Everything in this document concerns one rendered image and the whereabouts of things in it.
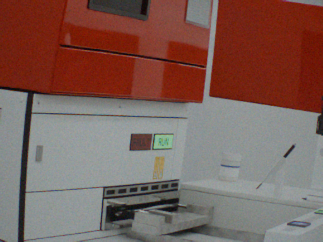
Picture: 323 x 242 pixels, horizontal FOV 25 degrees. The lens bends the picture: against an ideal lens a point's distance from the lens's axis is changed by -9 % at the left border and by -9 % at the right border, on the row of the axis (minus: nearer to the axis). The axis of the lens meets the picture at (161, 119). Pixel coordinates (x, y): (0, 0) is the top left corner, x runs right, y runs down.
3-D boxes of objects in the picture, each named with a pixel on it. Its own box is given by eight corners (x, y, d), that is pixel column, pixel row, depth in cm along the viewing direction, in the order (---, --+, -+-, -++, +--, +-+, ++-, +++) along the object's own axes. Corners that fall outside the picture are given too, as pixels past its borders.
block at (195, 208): (185, 212, 246) (187, 203, 246) (190, 210, 249) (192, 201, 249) (207, 215, 242) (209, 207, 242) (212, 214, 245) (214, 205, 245)
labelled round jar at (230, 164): (215, 179, 271) (219, 152, 271) (223, 178, 278) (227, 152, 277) (233, 182, 268) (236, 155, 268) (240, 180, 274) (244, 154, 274)
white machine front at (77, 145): (17, 246, 184) (28, 92, 181) (167, 222, 255) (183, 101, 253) (26, 250, 182) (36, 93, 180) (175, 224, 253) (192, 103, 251)
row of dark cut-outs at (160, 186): (102, 196, 214) (103, 188, 214) (176, 188, 252) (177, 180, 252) (104, 196, 214) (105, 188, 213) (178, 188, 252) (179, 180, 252)
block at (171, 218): (147, 218, 225) (149, 209, 225) (153, 217, 228) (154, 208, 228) (171, 224, 221) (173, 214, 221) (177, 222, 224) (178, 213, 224)
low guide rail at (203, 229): (170, 227, 246) (171, 218, 246) (173, 227, 248) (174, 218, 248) (307, 250, 222) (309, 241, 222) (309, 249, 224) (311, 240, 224)
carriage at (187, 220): (131, 230, 217) (132, 221, 217) (189, 218, 249) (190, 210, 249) (155, 236, 214) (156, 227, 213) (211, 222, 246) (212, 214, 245)
